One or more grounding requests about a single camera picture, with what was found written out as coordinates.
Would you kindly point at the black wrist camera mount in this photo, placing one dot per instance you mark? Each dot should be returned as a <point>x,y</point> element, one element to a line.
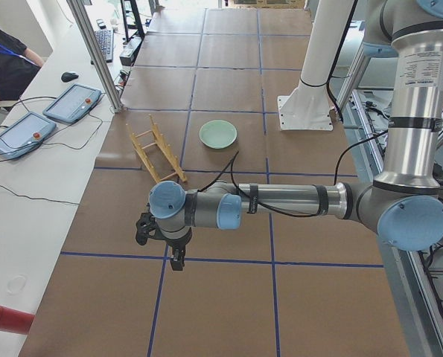
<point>146,228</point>

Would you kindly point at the black keyboard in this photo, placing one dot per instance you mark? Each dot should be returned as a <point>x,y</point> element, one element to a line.
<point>105,40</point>

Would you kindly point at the far blue teach pendant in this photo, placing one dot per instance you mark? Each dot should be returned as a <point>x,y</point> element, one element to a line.
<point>73,104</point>

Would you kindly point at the green ceramic plate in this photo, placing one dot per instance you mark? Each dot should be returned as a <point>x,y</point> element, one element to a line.
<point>218,134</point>

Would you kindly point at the red cylinder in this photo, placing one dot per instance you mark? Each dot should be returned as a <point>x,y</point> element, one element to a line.
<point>15,321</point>

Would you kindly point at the person in black shirt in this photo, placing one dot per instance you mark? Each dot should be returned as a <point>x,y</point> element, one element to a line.
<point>18,67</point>

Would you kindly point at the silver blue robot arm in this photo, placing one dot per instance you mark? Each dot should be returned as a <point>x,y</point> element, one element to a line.
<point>414,29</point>

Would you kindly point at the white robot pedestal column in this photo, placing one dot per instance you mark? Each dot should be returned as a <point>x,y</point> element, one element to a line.
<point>307,107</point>

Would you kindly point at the black computer mouse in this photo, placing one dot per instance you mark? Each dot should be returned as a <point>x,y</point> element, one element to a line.
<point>68,76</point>

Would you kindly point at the aluminium frame post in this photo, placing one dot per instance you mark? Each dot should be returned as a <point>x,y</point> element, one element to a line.
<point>79,13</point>

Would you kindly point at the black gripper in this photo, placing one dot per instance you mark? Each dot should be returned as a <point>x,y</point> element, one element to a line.
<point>176,243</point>

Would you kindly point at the wooden dish rack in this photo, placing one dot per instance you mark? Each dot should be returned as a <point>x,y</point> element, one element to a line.
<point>156,154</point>

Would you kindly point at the blue teach pendant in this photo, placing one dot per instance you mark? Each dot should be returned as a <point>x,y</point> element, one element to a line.
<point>25,135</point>
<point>73,104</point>

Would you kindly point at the aluminium frame rail right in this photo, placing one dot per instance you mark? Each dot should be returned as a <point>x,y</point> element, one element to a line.
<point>403,205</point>

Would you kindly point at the near blue teach pendant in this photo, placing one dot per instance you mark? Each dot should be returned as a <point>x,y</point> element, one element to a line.
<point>25,135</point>

